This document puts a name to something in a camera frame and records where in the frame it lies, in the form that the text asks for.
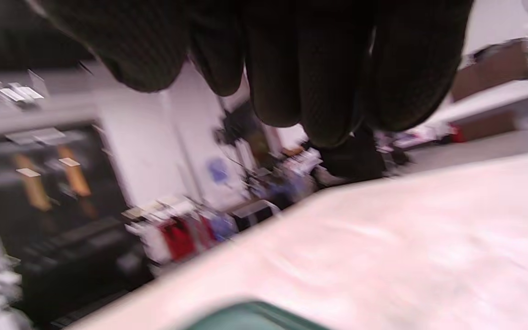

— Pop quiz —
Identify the person's right hand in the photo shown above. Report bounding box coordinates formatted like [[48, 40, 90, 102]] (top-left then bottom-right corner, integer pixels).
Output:
[[30, 0, 475, 148]]

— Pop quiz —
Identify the teal plastic bin lid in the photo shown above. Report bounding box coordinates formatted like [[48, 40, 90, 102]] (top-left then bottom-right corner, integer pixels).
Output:
[[186, 300, 333, 330]]

